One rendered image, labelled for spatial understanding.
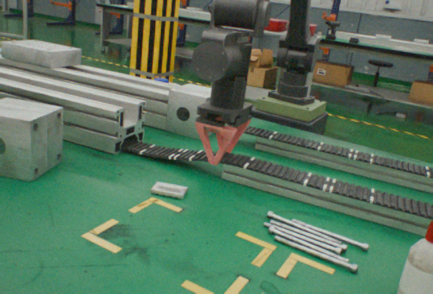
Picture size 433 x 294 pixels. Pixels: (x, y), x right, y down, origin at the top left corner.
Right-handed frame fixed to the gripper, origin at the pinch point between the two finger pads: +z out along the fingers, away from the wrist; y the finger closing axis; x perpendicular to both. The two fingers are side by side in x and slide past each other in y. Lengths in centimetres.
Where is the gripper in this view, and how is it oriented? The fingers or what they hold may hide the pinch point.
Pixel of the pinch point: (219, 155)
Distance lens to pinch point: 72.7
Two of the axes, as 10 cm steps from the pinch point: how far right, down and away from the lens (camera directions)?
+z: -1.2, 9.4, 3.1
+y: -3.8, 2.4, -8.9
